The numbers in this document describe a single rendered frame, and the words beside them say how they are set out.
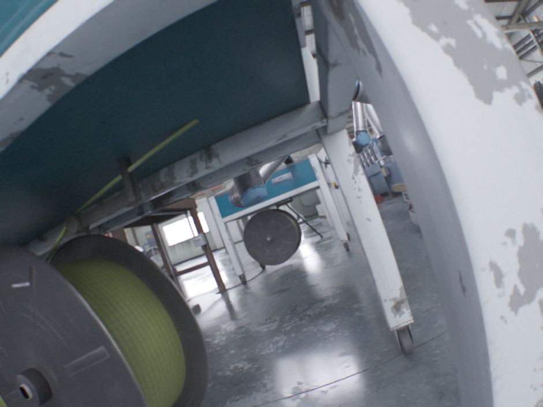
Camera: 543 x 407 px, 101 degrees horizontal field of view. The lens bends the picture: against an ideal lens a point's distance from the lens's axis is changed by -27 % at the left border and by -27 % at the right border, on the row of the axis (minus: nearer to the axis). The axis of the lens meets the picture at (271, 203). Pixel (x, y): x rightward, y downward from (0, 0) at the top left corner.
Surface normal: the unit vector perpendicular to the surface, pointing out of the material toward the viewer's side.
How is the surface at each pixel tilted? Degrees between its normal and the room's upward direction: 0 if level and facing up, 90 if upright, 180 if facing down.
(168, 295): 90
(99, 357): 90
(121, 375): 90
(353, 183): 90
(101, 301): 58
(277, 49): 180
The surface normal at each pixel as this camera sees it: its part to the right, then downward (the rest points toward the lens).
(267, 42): 0.36, 0.93
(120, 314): 0.73, -0.66
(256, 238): -0.26, 0.04
